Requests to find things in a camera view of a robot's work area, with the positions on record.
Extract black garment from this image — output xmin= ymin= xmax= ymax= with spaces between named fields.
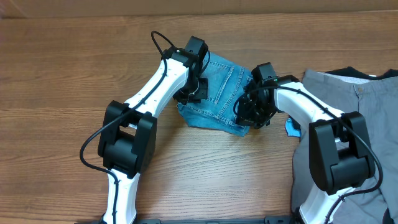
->
xmin=326 ymin=67 xmax=397 ymax=81

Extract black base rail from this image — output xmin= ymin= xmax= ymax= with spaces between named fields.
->
xmin=74 ymin=215 xmax=299 ymax=224

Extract small light blue cloth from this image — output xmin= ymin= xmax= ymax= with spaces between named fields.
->
xmin=285 ymin=118 xmax=301 ymax=138

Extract grey garment pile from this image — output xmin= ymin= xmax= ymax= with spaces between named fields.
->
xmin=302 ymin=70 xmax=397 ymax=224

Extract light blue denim jeans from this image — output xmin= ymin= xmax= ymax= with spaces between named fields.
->
xmin=177 ymin=53 xmax=252 ymax=136

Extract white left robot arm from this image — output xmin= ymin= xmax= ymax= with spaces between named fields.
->
xmin=98 ymin=36 xmax=210 ymax=223

